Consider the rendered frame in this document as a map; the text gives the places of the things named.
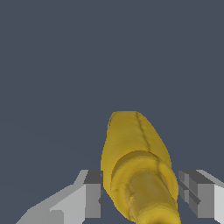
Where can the yellow banana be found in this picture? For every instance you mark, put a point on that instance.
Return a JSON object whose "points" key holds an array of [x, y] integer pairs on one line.
{"points": [[137, 163]]}

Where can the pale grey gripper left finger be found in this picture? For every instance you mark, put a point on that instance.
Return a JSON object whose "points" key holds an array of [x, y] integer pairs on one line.
{"points": [[74, 201]]}

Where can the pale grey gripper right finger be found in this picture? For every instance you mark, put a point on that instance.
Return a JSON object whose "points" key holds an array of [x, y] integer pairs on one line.
{"points": [[204, 198]]}

